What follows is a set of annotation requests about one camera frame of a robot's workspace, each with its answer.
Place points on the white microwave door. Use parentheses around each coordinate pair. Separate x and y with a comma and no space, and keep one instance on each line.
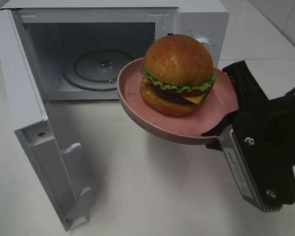
(62,172)

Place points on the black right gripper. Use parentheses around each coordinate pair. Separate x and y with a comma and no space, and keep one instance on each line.
(265,132)

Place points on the glass microwave turntable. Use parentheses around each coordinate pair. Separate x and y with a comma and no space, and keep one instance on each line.
(96,70)

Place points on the white microwave oven body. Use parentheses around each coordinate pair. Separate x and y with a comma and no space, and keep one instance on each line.
(74,49)

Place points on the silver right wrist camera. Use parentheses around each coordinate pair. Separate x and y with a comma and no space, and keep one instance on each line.
(241,172)

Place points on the upper white power knob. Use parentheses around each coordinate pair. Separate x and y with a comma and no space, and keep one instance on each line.
(205,41)

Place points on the pink round plate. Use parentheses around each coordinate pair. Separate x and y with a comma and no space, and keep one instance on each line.
(184,130)

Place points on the toy hamburger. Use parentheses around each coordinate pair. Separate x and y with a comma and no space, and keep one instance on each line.
(178,75)

